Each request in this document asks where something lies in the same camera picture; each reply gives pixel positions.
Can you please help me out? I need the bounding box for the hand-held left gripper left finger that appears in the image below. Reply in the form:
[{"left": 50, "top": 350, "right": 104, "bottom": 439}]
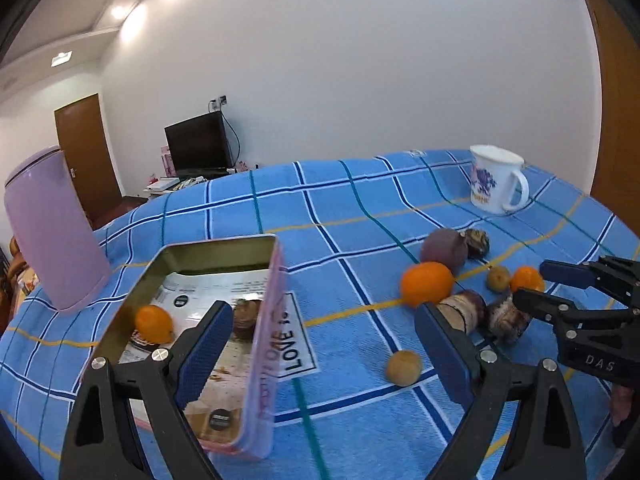
[{"left": 59, "top": 300, "right": 235, "bottom": 480}]

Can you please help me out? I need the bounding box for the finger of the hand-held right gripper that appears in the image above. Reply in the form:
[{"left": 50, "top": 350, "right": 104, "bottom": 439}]
[
  {"left": 539, "top": 255, "right": 640, "bottom": 311},
  {"left": 512, "top": 287, "right": 640, "bottom": 353}
]

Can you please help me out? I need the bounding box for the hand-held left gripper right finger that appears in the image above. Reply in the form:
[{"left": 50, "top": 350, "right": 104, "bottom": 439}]
[{"left": 414, "top": 301, "right": 586, "bottom": 480}]

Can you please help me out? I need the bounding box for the small orange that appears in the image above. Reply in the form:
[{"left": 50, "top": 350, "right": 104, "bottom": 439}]
[
  {"left": 134, "top": 305, "right": 175, "bottom": 346},
  {"left": 510, "top": 266, "right": 546, "bottom": 295}
]

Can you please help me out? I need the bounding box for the small brown round fruit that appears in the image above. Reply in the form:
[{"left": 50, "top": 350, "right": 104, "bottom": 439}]
[
  {"left": 384, "top": 350, "right": 423, "bottom": 387},
  {"left": 486, "top": 266, "right": 512, "bottom": 292}
]

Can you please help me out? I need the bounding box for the pink metal tin box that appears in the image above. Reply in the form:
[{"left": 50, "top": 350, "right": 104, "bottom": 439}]
[{"left": 80, "top": 233, "right": 288, "bottom": 461}]

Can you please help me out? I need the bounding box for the large orange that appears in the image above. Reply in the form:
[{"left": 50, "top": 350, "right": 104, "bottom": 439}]
[{"left": 400, "top": 261, "right": 455, "bottom": 308}]

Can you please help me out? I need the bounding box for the person's right hand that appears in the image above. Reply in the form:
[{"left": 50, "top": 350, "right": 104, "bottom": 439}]
[{"left": 610, "top": 382, "right": 640, "bottom": 448}]

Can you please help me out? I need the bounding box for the purple passion fruit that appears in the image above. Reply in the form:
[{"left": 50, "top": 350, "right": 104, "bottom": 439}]
[{"left": 421, "top": 228, "right": 469, "bottom": 275}]

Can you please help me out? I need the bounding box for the white printed mug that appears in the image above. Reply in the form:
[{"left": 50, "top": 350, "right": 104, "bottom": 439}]
[{"left": 469, "top": 144, "right": 530, "bottom": 216}]

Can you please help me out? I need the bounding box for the blue plaid blanket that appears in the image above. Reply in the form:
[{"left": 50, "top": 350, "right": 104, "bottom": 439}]
[{"left": 0, "top": 149, "right": 640, "bottom": 480}]

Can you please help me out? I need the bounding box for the white television cabinet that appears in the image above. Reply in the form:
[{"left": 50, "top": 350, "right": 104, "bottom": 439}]
[{"left": 144, "top": 167, "right": 251, "bottom": 201}]

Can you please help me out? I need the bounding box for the light brown wooden door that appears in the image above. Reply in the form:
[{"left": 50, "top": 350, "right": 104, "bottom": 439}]
[{"left": 572, "top": 0, "right": 640, "bottom": 236}]

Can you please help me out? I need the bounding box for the lilac plastic jug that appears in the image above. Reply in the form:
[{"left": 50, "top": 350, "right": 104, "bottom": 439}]
[{"left": 4, "top": 146, "right": 112, "bottom": 316}]

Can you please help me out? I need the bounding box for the black television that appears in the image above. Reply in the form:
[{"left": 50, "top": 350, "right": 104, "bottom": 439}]
[{"left": 164, "top": 111, "right": 233, "bottom": 173}]

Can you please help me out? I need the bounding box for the black cable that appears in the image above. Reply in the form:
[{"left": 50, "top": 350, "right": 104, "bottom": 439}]
[{"left": 222, "top": 107, "right": 242, "bottom": 168}]

